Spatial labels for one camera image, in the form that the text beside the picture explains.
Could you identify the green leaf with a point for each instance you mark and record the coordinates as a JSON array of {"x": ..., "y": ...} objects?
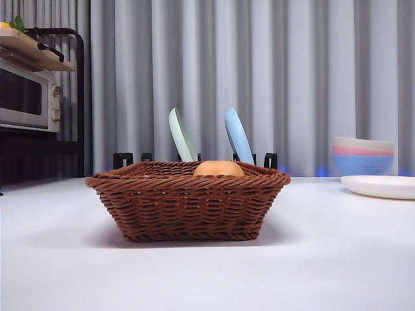
[{"x": 18, "y": 23}]

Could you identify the silver toaster oven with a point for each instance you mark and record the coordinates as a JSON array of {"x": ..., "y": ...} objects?
[{"x": 50, "y": 97}]

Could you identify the white oval plate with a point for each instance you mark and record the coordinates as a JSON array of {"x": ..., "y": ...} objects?
[{"x": 382, "y": 186}]

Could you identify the pale blue plate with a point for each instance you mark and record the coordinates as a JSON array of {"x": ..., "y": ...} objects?
[{"x": 238, "y": 136}]

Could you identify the pink bowl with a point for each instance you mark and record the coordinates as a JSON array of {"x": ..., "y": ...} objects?
[{"x": 356, "y": 151}]

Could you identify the black metal shelf frame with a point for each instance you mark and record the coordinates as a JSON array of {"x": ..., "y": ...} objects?
[{"x": 80, "y": 97}]

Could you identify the cream bowl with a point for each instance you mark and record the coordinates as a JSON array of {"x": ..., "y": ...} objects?
[{"x": 363, "y": 142}]

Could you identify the blue bowl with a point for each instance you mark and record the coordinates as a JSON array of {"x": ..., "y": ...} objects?
[{"x": 363, "y": 165}]

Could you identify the brown woven wicker basket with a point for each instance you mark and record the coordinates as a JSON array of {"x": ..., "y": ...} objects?
[{"x": 188, "y": 207}]

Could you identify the pale green plate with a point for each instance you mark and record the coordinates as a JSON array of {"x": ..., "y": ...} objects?
[{"x": 181, "y": 136}]

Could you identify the black dish rack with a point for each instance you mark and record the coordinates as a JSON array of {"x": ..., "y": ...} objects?
[{"x": 274, "y": 160}]

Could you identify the orange fruit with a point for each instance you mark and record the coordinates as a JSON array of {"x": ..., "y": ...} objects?
[{"x": 4, "y": 25}]

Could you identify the wooden shelf board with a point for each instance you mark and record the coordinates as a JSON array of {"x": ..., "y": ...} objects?
[{"x": 32, "y": 54}]

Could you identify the grey pleated curtain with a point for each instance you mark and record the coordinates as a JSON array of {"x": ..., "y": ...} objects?
[{"x": 291, "y": 81}]

